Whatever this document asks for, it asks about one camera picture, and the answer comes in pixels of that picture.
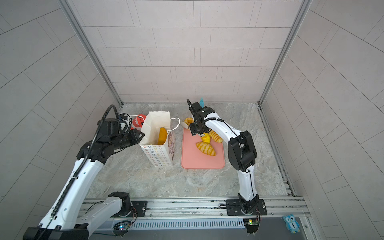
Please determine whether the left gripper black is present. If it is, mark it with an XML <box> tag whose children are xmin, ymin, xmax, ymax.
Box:
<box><xmin>109</xmin><ymin>128</ymin><xmax>147</xmax><ymax>151</ymax></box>

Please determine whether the bundt shaped fake bread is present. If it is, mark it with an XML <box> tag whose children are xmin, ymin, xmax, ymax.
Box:
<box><xmin>184</xmin><ymin>117</ymin><xmax>194</xmax><ymax>126</ymax></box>

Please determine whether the white printed paper bag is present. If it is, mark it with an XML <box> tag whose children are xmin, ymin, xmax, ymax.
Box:
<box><xmin>140</xmin><ymin>111</ymin><xmax>181</xmax><ymax>167</ymax></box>

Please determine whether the long loaf fake bread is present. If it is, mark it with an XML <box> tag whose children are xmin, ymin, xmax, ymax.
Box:
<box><xmin>157</xmin><ymin>127</ymin><xmax>168</xmax><ymax>145</ymax></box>

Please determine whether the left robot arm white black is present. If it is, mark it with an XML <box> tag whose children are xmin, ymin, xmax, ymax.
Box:
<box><xmin>23</xmin><ymin>129</ymin><xmax>145</xmax><ymax>240</ymax></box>

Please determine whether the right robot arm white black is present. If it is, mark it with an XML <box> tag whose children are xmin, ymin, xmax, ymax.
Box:
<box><xmin>187</xmin><ymin>101</ymin><xmax>267</xmax><ymax>216</ymax></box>

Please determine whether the yellow small fake pastry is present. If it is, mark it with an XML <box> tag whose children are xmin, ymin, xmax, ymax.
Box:
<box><xmin>201</xmin><ymin>133</ymin><xmax>211</xmax><ymax>144</ymax></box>

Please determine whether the braided fake bread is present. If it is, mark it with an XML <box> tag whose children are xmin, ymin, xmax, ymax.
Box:
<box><xmin>196</xmin><ymin>142</ymin><xmax>216</xmax><ymax>156</ymax></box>

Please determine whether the striped twisted fake bread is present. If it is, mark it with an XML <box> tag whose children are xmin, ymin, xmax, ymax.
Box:
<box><xmin>209</xmin><ymin>130</ymin><xmax>223</xmax><ymax>143</ymax></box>

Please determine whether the red shark plush toy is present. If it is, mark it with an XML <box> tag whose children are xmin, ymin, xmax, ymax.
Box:
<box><xmin>131</xmin><ymin>115</ymin><xmax>147</xmax><ymax>131</ymax></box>

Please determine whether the teal small bottle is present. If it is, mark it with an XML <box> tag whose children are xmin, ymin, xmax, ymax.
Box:
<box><xmin>200</xmin><ymin>98</ymin><xmax>205</xmax><ymax>108</ymax></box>

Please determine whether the pink plastic tray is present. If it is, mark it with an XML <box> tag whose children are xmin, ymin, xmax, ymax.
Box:
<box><xmin>181</xmin><ymin>129</ymin><xmax>225</xmax><ymax>170</ymax></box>

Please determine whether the left green circuit board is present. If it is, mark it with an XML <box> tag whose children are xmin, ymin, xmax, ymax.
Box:
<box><xmin>113</xmin><ymin>221</ymin><xmax>131</xmax><ymax>231</ymax></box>

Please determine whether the right circuit board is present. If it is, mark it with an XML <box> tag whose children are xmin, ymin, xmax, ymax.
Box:
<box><xmin>243</xmin><ymin>219</ymin><xmax>260</xmax><ymax>234</ymax></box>

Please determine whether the blue owl number tag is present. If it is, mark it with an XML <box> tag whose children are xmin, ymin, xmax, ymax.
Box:
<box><xmin>282</xmin><ymin>215</ymin><xmax>300</xmax><ymax>234</ymax></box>

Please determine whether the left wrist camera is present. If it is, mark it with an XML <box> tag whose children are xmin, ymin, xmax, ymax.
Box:
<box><xmin>98</xmin><ymin>114</ymin><xmax>132</xmax><ymax>136</ymax></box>

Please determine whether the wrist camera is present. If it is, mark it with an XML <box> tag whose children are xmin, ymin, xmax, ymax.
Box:
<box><xmin>189</xmin><ymin>102</ymin><xmax>203</xmax><ymax>114</ymax></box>
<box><xmin>98</xmin><ymin>114</ymin><xmax>132</xmax><ymax>136</ymax></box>

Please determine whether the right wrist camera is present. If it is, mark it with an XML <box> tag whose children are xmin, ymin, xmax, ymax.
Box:
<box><xmin>189</xmin><ymin>102</ymin><xmax>203</xmax><ymax>114</ymax></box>

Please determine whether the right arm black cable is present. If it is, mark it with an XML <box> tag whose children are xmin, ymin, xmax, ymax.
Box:
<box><xmin>186</xmin><ymin>98</ymin><xmax>259</xmax><ymax>211</ymax></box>

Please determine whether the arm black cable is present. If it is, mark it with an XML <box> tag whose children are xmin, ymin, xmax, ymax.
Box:
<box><xmin>186</xmin><ymin>98</ymin><xmax>259</xmax><ymax>211</ymax></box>
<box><xmin>35</xmin><ymin>104</ymin><xmax>134</xmax><ymax>240</ymax></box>

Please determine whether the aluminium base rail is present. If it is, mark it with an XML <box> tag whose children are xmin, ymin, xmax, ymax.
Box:
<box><xmin>96</xmin><ymin>196</ymin><xmax>312</xmax><ymax>235</ymax></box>

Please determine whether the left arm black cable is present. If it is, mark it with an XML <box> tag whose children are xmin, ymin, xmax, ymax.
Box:
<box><xmin>35</xmin><ymin>104</ymin><xmax>134</xmax><ymax>240</ymax></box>

